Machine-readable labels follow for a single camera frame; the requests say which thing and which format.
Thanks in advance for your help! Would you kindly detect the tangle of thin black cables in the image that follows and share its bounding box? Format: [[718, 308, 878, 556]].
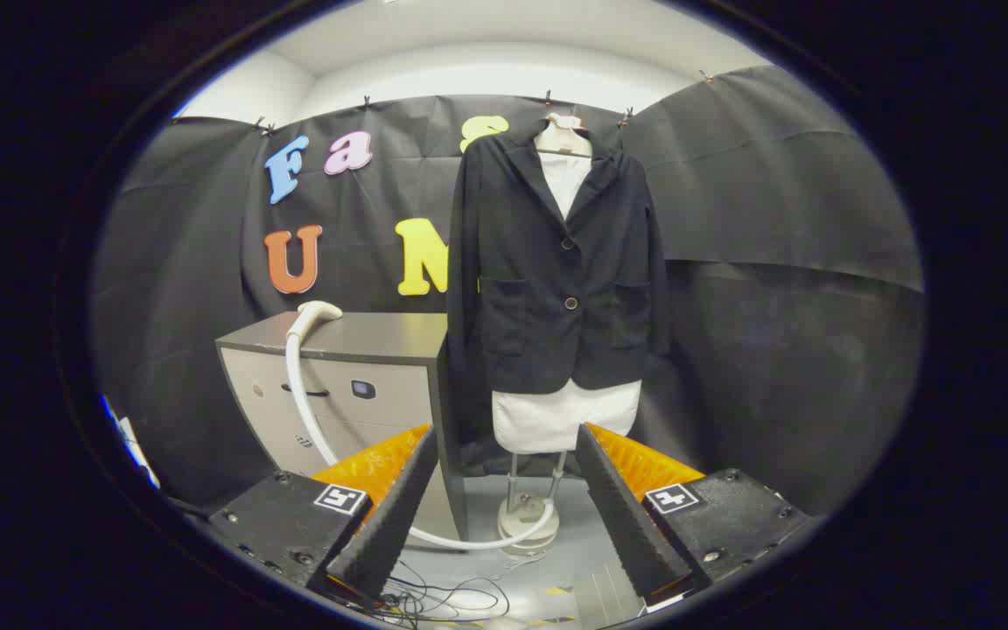
[[364, 560, 514, 627]]

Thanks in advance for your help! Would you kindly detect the white garment steamer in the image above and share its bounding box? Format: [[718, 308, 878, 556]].
[[283, 300, 557, 552]]

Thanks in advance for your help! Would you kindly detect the white blue-edged object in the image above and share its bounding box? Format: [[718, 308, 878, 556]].
[[101, 394, 162, 489]]

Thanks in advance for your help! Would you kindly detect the row of backdrop clips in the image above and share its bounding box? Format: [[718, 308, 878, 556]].
[[252, 70, 717, 137]]

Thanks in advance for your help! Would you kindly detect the grey drawer cabinet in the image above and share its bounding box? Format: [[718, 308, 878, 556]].
[[215, 311, 470, 543]]

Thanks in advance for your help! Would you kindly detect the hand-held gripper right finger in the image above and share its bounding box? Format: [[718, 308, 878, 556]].
[[575, 423, 812, 606]]

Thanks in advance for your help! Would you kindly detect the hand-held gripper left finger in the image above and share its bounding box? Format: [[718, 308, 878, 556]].
[[206, 424, 440, 605]]

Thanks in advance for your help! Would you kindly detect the black button jacket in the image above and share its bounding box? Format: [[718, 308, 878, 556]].
[[446, 116, 671, 447]]

